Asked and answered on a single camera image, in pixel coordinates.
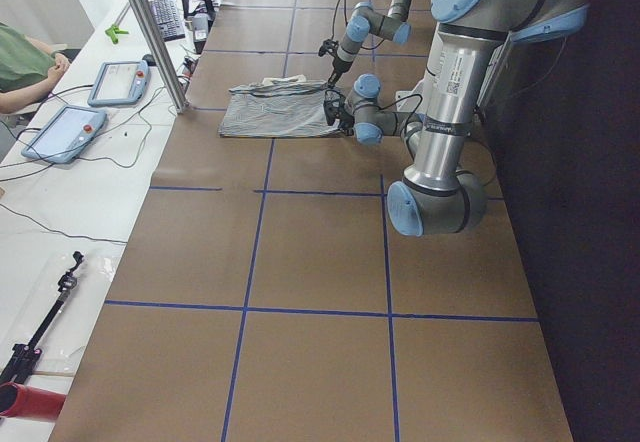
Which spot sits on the red cylinder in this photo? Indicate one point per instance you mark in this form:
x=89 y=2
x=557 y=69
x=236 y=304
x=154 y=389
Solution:
x=31 y=403

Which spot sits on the teach pendant near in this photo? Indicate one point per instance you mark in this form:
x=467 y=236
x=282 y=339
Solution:
x=66 y=135

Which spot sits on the aluminium frame post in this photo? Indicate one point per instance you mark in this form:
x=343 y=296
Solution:
x=156 y=44

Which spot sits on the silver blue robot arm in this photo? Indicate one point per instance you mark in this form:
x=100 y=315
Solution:
x=436 y=196
x=364 y=21

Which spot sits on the green clamp tool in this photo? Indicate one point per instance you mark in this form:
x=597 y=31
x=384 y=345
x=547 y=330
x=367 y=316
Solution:
x=114 y=32

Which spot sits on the teach pendant far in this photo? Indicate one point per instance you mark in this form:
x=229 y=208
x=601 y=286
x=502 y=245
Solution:
x=119 y=84

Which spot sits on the blue white striped polo shirt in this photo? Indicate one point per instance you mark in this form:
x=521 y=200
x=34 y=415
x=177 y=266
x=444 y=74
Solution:
x=277 y=108

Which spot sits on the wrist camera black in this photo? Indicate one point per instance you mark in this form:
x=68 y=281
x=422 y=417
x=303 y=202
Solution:
x=328 y=47
x=333 y=106

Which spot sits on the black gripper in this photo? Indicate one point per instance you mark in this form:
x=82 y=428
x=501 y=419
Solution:
x=339 y=66
x=344 y=118

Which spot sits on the teach pendant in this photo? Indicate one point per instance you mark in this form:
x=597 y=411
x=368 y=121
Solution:
x=66 y=135
x=119 y=84

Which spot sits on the person in green shirt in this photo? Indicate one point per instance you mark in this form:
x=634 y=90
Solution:
x=30 y=70

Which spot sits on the black keyboard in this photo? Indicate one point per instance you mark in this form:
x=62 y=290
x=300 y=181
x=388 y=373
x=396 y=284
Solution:
x=167 y=19

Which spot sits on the black tripod stick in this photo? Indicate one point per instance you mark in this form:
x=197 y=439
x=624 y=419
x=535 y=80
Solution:
x=24 y=356

